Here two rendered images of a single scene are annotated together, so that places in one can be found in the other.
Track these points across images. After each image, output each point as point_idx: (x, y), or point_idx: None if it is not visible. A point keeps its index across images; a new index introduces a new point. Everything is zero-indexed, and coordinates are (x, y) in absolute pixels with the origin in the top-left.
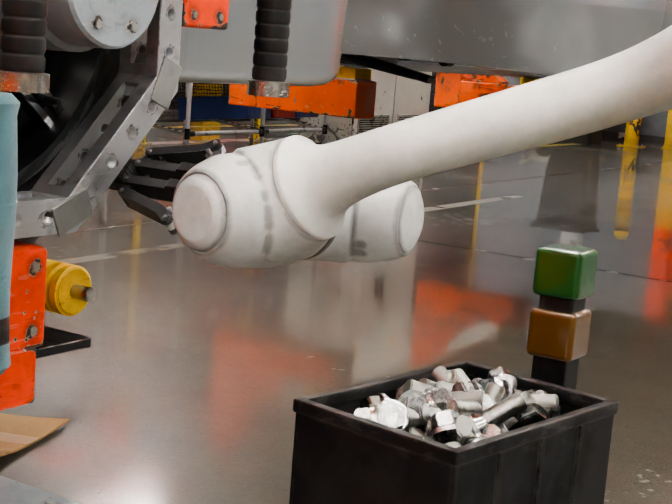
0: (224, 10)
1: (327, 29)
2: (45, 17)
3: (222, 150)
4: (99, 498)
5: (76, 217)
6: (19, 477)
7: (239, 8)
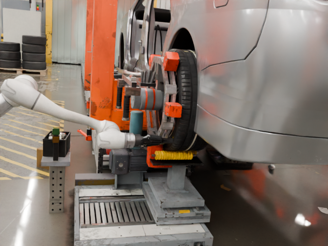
0: (168, 112)
1: (225, 137)
2: (117, 99)
3: (146, 135)
4: None
5: None
6: None
7: (206, 120)
